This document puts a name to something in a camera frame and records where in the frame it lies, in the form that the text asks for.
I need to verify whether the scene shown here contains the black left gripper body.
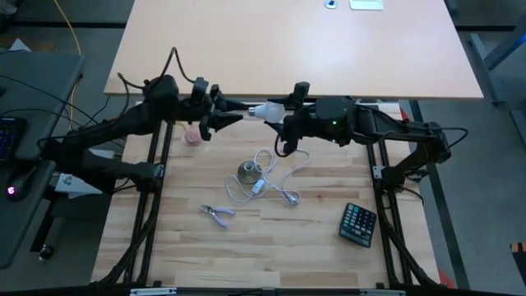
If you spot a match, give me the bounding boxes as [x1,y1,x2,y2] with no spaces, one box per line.
[178,76,221,141]

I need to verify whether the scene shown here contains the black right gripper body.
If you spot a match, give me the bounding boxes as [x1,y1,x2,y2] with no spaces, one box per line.
[281,81,320,158]

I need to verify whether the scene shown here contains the white lightbulb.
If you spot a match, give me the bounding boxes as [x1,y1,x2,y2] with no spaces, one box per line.
[247,101,286,123]

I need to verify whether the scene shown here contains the lamp socket with white cord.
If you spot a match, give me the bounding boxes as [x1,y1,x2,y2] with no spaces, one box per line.
[224,148,312,206]

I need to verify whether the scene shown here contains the light wooden desk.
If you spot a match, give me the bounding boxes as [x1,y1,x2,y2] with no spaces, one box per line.
[104,0,485,101]

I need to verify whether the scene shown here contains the black calculator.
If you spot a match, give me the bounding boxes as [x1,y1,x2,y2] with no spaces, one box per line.
[338,202,378,249]

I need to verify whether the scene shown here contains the white flat pad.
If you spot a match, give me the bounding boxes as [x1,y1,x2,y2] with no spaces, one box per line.
[348,0,385,11]

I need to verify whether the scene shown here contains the white sheet with drawing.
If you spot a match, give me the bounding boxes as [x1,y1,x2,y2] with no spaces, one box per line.
[54,148,116,200]

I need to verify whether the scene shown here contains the grey side desk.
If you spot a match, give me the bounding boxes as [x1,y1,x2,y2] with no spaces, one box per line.
[0,51,85,271]

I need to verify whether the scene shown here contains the plain white paper sheet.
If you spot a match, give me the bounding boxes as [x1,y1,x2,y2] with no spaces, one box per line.
[8,38,32,53]

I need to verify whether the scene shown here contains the black keyboard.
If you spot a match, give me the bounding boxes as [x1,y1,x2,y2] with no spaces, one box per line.
[0,117,28,161]

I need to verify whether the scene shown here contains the grey metal table leg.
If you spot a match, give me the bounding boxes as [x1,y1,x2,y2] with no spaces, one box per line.
[468,24,526,109]

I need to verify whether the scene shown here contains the black desk support beam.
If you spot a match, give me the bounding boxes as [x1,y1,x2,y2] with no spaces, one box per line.
[30,137,117,252]

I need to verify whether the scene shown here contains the black computer mouse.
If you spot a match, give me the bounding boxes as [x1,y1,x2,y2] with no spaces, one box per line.
[4,172,29,202]

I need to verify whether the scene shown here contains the orange black striped object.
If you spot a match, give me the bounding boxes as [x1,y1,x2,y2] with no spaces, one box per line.
[510,242,526,264]

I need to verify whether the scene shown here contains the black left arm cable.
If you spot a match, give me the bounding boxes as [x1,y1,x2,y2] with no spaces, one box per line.
[117,47,196,90]

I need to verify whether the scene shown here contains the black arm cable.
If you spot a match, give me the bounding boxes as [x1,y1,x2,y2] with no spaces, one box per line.
[117,47,196,90]
[441,126,469,150]

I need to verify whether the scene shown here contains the purple-handled pliers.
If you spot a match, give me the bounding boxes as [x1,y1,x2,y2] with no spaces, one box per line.
[199,204,236,230]

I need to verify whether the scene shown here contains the yellow cable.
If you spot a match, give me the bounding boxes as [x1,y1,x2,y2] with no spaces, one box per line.
[53,0,82,128]

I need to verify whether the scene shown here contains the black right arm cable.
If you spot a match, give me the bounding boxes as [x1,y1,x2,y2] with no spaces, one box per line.
[441,126,469,150]

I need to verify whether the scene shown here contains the black desk cable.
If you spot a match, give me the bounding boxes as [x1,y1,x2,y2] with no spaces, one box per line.
[0,107,75,139]
[0,73,127,141]

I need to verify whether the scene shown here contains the black aluminium rig frame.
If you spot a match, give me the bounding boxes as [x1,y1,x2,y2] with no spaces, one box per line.
[90,100,449,296]

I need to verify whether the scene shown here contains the silver bracket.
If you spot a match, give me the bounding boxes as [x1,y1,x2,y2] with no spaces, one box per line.
[129,287,178,296]
[359,289,406,296]

